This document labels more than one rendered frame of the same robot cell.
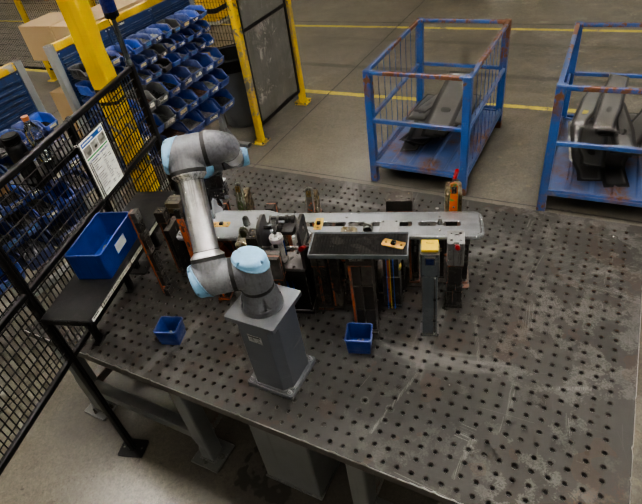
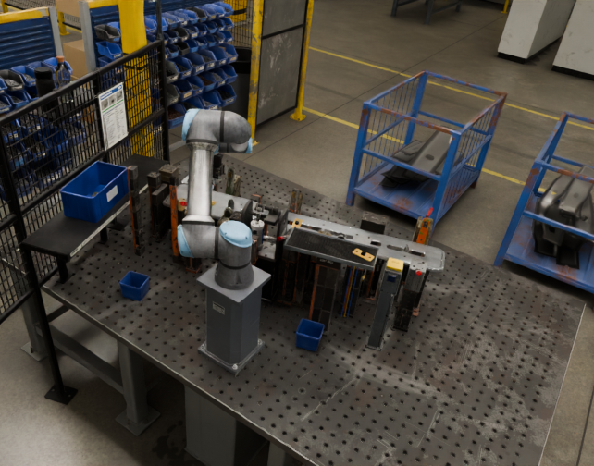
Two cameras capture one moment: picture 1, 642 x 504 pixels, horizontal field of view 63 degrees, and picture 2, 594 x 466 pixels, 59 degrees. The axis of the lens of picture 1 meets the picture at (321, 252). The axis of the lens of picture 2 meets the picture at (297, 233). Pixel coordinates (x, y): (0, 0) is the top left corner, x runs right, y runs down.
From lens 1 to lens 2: 26 cm
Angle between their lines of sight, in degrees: 5
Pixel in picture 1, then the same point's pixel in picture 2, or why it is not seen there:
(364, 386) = (303, 378)
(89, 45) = (131, 12)
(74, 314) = (55, 245)
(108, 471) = (31, 410)
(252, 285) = (231, 256)
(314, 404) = (254, 383)
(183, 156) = (203, 128)
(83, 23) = not seen: outside the picture
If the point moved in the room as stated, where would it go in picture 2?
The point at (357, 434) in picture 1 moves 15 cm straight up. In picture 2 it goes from (289, 418) to (292, 393)
